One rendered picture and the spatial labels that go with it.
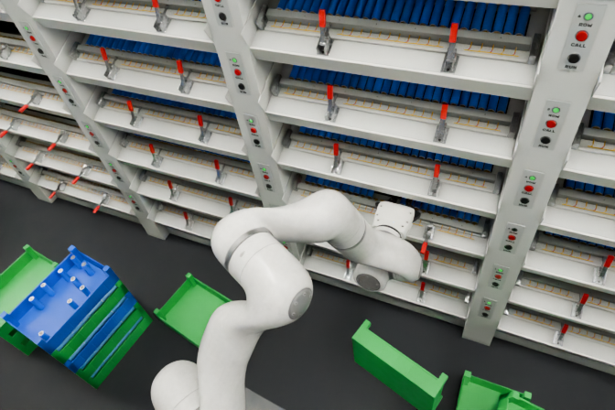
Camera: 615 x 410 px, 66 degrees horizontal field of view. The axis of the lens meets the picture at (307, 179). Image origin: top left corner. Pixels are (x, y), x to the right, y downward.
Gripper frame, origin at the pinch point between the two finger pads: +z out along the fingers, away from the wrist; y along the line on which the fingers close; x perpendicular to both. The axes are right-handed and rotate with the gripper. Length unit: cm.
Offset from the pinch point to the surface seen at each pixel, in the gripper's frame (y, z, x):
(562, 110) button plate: -31, -13, -44
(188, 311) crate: 76, -25, 64
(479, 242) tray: -23.0, -3.2, 6.9
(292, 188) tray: 35.0, -1.4, 5.6
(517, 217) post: -29.7, -8.8, -11.0
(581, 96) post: -33, -14, -48
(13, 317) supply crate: 111, -62, 33
